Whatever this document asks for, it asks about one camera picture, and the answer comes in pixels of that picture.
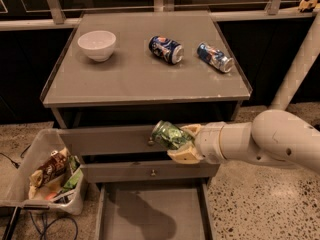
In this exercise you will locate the grey middle drawer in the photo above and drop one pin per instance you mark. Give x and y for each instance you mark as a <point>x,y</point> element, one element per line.
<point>145,170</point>

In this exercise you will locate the clear plastic bin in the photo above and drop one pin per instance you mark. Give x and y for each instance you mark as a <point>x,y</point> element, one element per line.
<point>51,197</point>

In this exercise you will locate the metal railing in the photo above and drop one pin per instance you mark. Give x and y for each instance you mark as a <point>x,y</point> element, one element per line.
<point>18,15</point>

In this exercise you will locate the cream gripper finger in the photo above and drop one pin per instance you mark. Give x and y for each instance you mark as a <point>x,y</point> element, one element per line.
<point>187,154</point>
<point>192,129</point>

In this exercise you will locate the grey top drawer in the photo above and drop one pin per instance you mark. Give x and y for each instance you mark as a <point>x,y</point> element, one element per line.
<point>110,140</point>

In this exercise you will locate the brown snack bag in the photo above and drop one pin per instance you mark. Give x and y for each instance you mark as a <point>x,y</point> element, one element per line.
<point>52,168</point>

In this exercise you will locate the dark blue pepsi can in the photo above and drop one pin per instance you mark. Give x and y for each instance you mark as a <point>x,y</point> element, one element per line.
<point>167,49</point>

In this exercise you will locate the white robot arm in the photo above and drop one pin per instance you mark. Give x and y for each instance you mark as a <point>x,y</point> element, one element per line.
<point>274,138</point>

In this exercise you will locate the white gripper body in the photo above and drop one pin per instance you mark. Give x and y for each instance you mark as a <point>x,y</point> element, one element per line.
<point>209,140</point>

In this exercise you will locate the small yellow object on ledge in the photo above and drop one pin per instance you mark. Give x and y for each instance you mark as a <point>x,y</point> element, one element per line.
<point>307,5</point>

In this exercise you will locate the grey drawer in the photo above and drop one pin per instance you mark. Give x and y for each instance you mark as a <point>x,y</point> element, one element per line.
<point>145,170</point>
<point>110,140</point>
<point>155,210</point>

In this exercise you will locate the grey bottom drawer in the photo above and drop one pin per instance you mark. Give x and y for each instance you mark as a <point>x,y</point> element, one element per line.
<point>155,210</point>

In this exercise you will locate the green soda can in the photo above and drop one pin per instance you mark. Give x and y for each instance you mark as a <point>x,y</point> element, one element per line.
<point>170,136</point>

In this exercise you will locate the grey drawer cabinet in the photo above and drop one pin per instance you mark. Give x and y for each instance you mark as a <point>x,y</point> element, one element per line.
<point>134,87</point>

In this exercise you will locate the green snack packet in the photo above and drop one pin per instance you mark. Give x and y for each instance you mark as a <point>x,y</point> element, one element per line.
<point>72,181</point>

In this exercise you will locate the white ceramic bowl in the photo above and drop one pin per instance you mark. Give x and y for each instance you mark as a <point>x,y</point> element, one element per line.
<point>97,45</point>

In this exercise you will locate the blue silver soda can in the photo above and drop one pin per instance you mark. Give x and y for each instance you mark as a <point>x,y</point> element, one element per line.
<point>215,57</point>

